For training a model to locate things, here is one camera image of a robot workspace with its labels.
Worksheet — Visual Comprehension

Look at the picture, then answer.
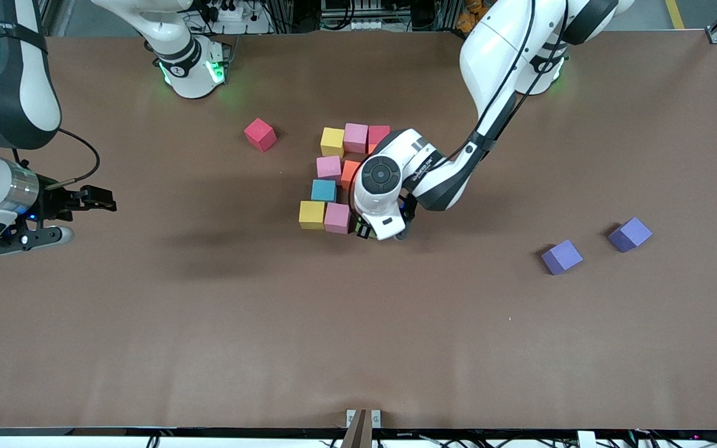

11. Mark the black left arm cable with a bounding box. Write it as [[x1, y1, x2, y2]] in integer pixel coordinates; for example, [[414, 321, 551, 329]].
[[349, 0, 569, 215]]

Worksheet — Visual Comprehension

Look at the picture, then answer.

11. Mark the yellow foam cube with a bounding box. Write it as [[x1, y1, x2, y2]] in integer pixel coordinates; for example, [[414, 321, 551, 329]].
[[321, 128, 345, 157], [299, 200, 327, 231]]

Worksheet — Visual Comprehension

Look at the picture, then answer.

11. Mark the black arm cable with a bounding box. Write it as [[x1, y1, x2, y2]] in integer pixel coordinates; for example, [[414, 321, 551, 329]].
[[349, 0, 569, 215], [47, 128, 101, 189]]

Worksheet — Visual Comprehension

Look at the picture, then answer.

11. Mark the purple foam cube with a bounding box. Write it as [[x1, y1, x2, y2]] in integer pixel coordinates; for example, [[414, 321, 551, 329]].
[[607, 217, 653, 253], [541, 240, 584, 276]]

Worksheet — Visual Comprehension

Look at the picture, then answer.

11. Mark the brown paper table cover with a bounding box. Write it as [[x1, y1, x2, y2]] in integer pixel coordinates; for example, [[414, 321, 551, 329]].
[[0, 31, 717, 430]]

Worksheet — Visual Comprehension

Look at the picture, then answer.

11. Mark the yellow floor tape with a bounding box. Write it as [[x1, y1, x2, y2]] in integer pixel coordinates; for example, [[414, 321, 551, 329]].
[[665, 0, 687, 30]]

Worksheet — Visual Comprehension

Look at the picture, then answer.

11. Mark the pile of orange fruits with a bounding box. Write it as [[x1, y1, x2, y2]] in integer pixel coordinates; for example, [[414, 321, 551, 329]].
[[457, 0, 491, 33]]

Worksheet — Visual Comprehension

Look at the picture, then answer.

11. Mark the white rack device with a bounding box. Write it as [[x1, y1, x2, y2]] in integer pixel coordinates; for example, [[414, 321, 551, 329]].
[[321, 0, 396, 32]]

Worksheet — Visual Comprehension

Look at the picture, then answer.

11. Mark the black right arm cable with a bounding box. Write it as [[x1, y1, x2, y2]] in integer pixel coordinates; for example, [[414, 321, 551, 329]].
[[47, 128, 101, 189]]

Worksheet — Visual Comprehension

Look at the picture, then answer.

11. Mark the small metal table bracket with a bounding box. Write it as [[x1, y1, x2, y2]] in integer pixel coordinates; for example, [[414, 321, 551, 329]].
[[346, 409, 382, 429]]

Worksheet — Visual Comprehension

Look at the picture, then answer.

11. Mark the white power strip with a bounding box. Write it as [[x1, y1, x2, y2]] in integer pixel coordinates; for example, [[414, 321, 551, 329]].
[[200, 0, 253, 22]]

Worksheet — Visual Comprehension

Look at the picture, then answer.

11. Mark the brown mounting bar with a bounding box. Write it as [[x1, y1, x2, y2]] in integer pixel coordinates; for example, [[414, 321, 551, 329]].
[[341, 409, 373, 448]]

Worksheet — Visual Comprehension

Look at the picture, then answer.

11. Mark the pink foam cube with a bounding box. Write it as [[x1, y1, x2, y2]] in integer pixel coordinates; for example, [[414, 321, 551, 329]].
[[324, 203, 352, 235], [343, 123, 370, 154], [316, 156, 342, 182]]

